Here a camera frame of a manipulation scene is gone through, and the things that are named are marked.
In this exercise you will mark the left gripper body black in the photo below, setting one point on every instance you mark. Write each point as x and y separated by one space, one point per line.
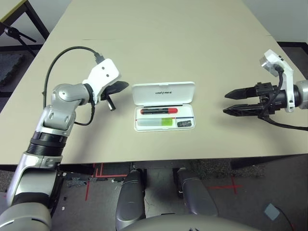
106 93

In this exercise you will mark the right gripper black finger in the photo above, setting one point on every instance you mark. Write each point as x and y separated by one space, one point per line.
245 93
245 110

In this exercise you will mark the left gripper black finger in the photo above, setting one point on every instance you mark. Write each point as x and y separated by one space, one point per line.
120 84
115 91

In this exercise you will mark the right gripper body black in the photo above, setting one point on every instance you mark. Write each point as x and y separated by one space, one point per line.
270 96

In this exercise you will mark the black whiteboard marker red cap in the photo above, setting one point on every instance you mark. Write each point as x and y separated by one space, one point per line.
156 111

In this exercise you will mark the clear green highlighter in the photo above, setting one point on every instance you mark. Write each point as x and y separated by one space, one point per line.
167 122

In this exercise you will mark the black eraser with sleeve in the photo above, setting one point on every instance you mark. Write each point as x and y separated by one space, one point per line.
184 124

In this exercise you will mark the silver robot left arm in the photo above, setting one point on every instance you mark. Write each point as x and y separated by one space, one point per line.
65 93

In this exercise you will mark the white Unitree pencil case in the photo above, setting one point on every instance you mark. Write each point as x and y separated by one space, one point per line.
168 92

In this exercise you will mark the brown carpet piece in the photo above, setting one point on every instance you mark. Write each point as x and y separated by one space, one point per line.
216 168

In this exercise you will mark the dark foam scrap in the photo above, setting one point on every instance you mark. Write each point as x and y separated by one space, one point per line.
75 183

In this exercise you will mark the grey robot right leg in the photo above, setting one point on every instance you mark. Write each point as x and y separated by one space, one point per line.
198 195

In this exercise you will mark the grey robot leg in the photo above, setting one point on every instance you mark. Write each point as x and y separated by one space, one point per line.
198 195
131 197

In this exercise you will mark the dark grey foam mat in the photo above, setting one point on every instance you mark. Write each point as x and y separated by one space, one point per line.
9 67

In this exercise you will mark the grey blue square pad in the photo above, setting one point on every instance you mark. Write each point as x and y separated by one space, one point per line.
272 211

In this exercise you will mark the grey robot left leg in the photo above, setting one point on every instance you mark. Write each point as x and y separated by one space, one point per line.
131 197

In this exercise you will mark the black tripod stand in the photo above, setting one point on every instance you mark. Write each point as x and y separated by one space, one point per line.
12 31

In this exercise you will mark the grey robot torso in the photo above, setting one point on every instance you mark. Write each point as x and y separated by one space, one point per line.
192 225

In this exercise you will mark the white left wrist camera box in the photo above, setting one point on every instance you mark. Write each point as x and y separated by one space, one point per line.
103 72

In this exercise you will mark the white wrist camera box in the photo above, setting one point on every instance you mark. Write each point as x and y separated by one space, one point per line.
288 79
103 72

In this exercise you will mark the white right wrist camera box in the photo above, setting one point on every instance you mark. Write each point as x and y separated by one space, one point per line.
288 79

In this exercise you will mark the black frame side table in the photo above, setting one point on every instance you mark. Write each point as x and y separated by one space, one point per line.
7 8

